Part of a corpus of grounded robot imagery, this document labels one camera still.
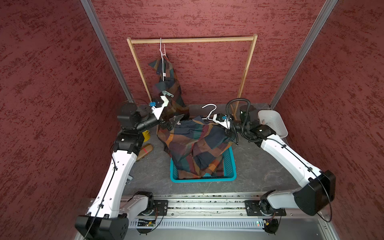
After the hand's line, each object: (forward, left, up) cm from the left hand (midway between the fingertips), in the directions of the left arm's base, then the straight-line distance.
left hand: (174, 109), depth 63 cm
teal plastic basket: (-14, -28, -35) cm, 47 cm away
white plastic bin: (+29, -69, -41) cm, 85 cm away
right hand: (+3, -19, -14) cm, 23 cm away
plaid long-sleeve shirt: (-6, -10, -21) cm, 24 cm away
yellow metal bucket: (+9, +23, -34) cm, 42 cm away
